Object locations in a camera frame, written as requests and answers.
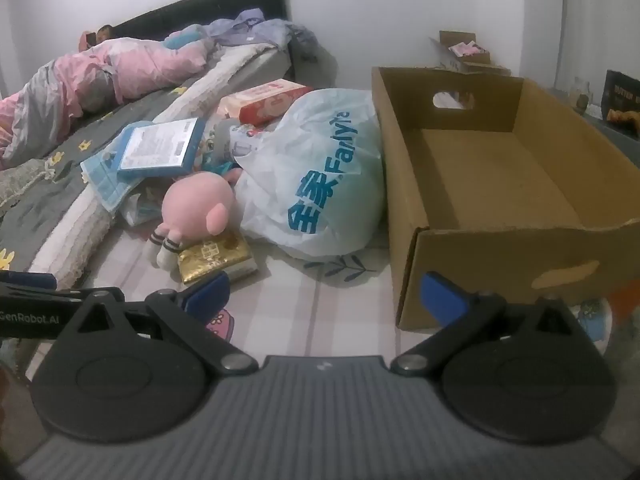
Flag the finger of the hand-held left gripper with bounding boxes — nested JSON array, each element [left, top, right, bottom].
[[0, 270, 87, 306]]

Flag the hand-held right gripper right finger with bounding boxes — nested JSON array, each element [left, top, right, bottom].
[[391, 271, 596, 376]]

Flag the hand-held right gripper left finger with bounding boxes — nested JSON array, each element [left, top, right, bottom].
[[52, 271, 261, 376]]

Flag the pink plush toy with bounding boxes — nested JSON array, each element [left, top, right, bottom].
[[147, 171, 243, 268]]

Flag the large cardboard box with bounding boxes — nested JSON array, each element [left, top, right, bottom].
[[371, 66, 640, 332]]

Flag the light blue soft cloth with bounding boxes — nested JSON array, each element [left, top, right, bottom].
[[165, 26, 207, 50]]

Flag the gold tissue packet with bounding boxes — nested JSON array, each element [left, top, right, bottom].
[[176, 232, 258, 286]]

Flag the white quilted mattress pad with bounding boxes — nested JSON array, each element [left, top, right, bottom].
[[30, 45, 281, 291]]

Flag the grey embroidered cushion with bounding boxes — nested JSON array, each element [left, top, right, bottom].
[[0, 157, 57, 208]]

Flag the crumpled white wrapper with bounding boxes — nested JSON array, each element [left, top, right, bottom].
[[119, 180, 168, 227]]

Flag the colourful printed packet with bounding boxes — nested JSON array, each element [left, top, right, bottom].
[[197, 119, 273, 176]]

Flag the white printed pack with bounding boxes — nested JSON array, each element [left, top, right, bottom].
[[575, 299, 615, 356]]

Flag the blue-bordered flat package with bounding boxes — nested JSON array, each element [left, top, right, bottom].
[[116, 117, 207, 181]]

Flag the white plastic bag blue print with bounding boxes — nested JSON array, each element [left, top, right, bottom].
[[232, 87, 386, 261]]

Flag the grey blanket yellow prints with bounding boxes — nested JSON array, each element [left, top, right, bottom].
[[0, 85, 201, 281]]

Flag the orange box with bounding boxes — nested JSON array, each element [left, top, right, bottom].
[[611, 280, 640, 313]]

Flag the red and white pack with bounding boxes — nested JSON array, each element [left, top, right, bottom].
[[219, 79, 315, 126]]

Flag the small cardboard box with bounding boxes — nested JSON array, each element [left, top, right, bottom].
[[430, 30, 512, 77]]

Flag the pink and grey quilt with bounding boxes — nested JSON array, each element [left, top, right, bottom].
[[0, 37, 221, 171]]

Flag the glass jar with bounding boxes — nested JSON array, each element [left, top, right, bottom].
[[572, 77, 592, 111]]

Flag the grey hanging cloth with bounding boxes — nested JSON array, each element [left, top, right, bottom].
[[287, 24, 338, 96]]

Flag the purple clothes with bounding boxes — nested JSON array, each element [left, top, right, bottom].
[[202, 8, 301, 48]]

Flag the black bed headboard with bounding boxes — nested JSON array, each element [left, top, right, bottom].
[[112, 0, 293, 43]]

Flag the white rope tassel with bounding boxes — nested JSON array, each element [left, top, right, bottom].
[[42, 152, 68, 181]]

